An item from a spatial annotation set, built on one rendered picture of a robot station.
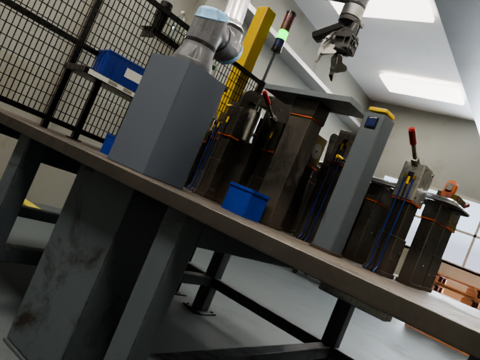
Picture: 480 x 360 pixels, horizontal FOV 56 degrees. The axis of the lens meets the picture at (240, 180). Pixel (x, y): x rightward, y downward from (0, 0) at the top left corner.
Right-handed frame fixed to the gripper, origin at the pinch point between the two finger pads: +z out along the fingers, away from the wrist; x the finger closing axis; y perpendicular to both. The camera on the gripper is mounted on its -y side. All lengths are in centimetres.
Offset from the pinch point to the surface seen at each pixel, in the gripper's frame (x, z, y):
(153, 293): -42, 82, 4
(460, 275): 672, 28, -15
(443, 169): 676, -128, -99
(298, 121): -3.1, 19.5, 0.7
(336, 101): -7.5, 11.1, 13.4
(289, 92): -5.2, 11.2, -5.5
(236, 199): -14, 52, -3
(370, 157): -6.7, 25.1, 30.2
